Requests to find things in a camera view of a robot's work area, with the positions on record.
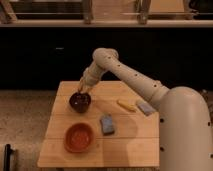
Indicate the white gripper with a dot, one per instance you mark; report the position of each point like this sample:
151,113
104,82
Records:
91,76

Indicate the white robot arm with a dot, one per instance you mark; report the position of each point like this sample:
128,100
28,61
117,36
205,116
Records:
185,136

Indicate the orange bowl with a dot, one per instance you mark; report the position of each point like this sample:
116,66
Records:
78,138

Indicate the blue sponge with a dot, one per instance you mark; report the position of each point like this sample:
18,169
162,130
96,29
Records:
107,125

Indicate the wooden table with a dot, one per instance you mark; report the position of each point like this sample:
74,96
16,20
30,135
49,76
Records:
135,142

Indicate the yellow banana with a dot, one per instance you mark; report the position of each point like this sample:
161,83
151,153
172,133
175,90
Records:
126,106

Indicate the grey blue cloth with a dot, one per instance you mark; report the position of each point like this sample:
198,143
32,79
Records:
145,108

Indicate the black object at floor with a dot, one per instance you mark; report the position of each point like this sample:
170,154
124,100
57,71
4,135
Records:
8,151

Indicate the wooden railing shelf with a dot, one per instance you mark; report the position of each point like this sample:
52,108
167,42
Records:
107,13

